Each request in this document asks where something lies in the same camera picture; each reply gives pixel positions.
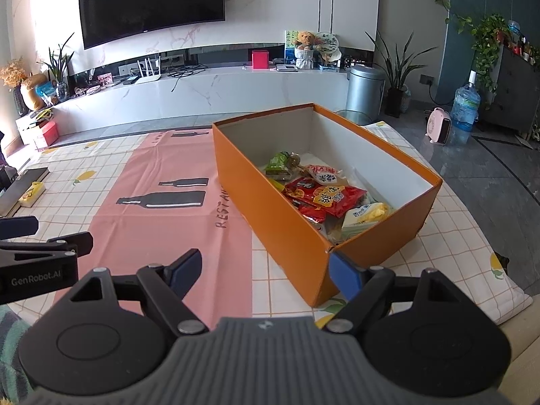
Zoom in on teal printed blanket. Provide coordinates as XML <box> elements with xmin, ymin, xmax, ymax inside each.
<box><xmin>0</xmin><ymin>304</ymin><xmax>34</xmax><ymax>395</ymax></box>

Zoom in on orchid plant in glass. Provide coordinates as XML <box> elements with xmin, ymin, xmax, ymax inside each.
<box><xmin>36</xmin><ymin>31</ymin><xmax>76</xmax><ymax>102</ymax></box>

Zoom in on dark cabinet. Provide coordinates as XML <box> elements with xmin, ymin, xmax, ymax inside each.
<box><xmin>485</xmin><ymin>44</ymin><xmax>540</xmax><ymax>133</ymax></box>

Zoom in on white green chip packet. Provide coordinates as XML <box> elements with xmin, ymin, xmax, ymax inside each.
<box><xmin>341</xmin><ymin>201</ymin><xmax>391</xmax><ymax>239</ymax></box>

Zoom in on red gift box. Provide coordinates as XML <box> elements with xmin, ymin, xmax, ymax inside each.
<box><xmin>36</xmin><ymin>120</ymin><xmax>59</xmax><ymax>147</ymax></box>

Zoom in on black cables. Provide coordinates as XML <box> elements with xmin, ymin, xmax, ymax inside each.
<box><xmin>166</xmin><ymin>63</ymin><xmax>209</xmax><ymax>92</ymax></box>

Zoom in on dried orange flowers in vase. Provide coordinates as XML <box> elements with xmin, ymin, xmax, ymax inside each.
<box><xmin>0</xmin><ymin>58</ymin><xmax>30</xmax><ymax>116</ymax></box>

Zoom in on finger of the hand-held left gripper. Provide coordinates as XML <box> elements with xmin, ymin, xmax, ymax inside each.
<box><xmin>0</xmin><ymin>231</ymin><xmax>94</xmax><ymax>265</ymax></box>
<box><xmin>0</xmin><ymin>215</ymin><xmax>39</xmax><ymax>241</ymax></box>

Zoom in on clear packet of white balls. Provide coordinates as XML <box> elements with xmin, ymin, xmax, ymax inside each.
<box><xmin>335</xmin><ymin>166</ymin><xmax>382</xmax><ymax>205</ymax></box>

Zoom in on round paper fan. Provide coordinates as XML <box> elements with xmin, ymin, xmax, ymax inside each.
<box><xmin>314</xmin><ymin>31</ymin><xmax>342</xmax><ymax>66</ymax></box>

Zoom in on red white noodle snack packet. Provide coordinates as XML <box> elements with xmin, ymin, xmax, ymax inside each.
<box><xmin>301</xmin><ymin>164</ymin><xmax>340</xmax><ymax>186</ymax></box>

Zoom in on yellow gourd ornament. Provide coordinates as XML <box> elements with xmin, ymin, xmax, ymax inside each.
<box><xmin>21</xmin><ymin>74</ymin><xmax>46</xmax><ymax>111</ymax></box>

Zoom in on brown green snack packet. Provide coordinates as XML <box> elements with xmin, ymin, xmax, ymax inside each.
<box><xmin>265</xmin><ymin>151</ymin><xmax>304</xmax><ymax>180</ymax></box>

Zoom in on white marble television console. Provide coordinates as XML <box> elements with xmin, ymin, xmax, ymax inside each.
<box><xmin>16</xmin><ymin>61</ymin><xmax>353</xmax><ymax>144</ymax></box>

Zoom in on green trailing pothos plant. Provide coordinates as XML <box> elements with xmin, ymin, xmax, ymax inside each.
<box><xmin>447</xmin><ymin>12</ymin><xmax>513</xmax><ymax>93</ymax></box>

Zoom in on pink fan heater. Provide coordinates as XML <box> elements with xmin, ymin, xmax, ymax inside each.
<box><xmin>425</xmin><ymin>107</ymin><xmax>452</xmax><ymax>146</ymax></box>

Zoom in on round glass side table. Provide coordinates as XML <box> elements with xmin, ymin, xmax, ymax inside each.
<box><xmin>333</xmin><ymin>110</ymin><xmax>374</xmax><ymax>126</ymax></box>

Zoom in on beige cushion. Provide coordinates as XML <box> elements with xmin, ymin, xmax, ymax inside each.
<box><xmin>498</xmin><ymin>304</ymin><xmax>540</xmax><ymax>393</ymax></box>

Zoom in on dark flat long box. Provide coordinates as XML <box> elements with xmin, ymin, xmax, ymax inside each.
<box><xmin>0</xmin><ymin>166</ymin><xmax>50</xmax><ymax>216</ymax></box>

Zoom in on teddy bear in white pot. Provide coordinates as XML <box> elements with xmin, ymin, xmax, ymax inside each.
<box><xmin>293</xmin><ymin>30</ymin><xmax>315</xmax><ymax>69</ymax></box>

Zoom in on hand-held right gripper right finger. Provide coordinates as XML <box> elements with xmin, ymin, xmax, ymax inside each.
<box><xmin>316</xmin><ymin>251</ymin><xmax>503</xmax><ymax>334</ymax></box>

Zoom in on orange cardboard box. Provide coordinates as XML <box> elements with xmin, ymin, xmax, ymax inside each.
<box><xmin>212</xmin><ymin>102</ymin><xmax>443</xmax><ymax>308</ymax></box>

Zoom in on pink bottle-print cloth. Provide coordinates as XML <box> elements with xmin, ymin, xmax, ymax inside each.
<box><xmin>90</xmin><ymin>129</ymin><xmax>254</xmax><ymax>330</ymax></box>

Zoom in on small yellow box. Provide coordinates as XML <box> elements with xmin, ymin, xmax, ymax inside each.
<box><xmin>19</xmin><ymin>181</ymin><xmax>46</xmax><ymax>208</ymax></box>

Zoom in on silver trash can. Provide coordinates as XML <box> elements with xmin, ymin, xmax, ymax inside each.
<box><xmin>346</xmin><ymin>64</ymin><xmax>385</xmax><ymax>124</ymax></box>

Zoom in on black wall television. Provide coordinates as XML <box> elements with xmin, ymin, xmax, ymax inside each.
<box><xmin>78</xmin><ymin>0</ymin><xmax>225</xmax><ymax>50</ymax></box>

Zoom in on blue water jug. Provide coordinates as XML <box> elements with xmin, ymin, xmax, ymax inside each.
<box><xmin>451</xmin><ymin>71</ymin><xmax>482</xmax><ymax>132</ymax></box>

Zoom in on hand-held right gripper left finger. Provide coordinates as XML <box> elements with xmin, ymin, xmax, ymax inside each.
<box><xmin>40</xmin><ymin>248</ymin><xmax>209</xmax><ymax>335</ymax></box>

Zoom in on white router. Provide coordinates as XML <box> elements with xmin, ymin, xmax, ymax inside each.
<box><xmin>136</xmin><ymin>57</ymin><xmax>163</xmax><ymax>84</ymax></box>

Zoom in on snake plant in black pot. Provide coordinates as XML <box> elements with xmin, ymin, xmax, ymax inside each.
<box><xmin>365</xmin><ymin>29</ymin><xmax>439</xmax><ymax>118</ymax></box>

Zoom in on row of small bottles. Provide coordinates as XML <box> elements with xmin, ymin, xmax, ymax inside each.
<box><xmin>508</xmin><ymin>19</ymin><xmax>540</xmax><ymax>60</ymax></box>

